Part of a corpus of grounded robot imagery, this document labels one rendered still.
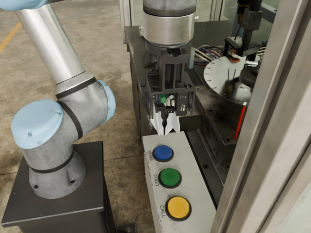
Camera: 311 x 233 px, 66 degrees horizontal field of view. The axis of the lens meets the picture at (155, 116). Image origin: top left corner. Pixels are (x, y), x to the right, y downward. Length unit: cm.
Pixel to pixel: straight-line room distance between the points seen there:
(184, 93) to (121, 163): 139
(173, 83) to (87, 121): 33
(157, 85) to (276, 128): 25
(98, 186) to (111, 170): 100
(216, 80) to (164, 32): 43
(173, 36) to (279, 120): 22
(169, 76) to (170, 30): 8
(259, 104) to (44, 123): 48
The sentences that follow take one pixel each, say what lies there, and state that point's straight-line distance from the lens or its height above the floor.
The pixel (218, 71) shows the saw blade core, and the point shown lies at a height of 95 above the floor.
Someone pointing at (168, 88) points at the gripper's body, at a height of 112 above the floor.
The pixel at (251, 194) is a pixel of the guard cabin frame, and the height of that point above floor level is 115.
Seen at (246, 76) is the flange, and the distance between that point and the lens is 78.
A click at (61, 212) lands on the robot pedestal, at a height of 75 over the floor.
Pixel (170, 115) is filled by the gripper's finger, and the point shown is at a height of 102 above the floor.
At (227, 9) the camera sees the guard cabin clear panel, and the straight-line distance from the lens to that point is 203.
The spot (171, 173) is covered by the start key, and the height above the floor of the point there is 91.
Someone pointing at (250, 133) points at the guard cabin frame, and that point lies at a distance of 20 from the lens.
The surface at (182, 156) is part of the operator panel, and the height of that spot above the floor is 90.
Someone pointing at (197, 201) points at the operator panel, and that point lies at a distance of 50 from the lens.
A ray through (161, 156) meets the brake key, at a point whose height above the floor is 91.
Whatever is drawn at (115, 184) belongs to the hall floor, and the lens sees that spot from 164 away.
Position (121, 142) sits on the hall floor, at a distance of 188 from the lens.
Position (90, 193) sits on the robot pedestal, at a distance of 71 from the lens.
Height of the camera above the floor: 132
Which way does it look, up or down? 39 degrees down
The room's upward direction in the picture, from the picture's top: straight up
